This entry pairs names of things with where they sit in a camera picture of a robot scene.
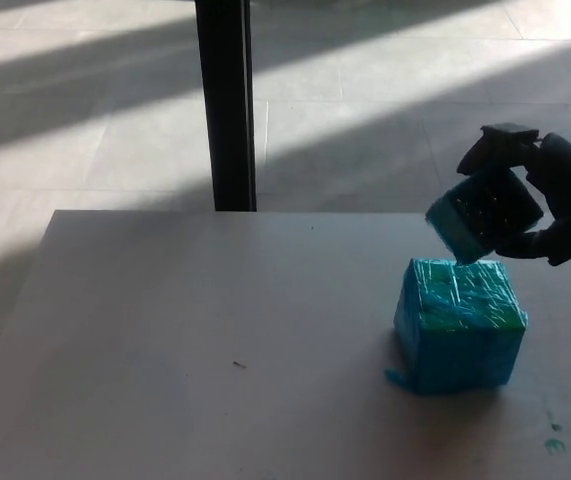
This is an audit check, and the large blue wrapped cube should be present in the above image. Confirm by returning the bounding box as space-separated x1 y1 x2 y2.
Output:
382 257 530 397

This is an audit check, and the black vertical window frame post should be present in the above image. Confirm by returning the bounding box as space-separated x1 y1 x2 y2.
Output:
195 0 258 212

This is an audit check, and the small blue textured cube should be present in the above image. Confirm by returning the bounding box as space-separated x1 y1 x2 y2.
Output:
424 168 545 265

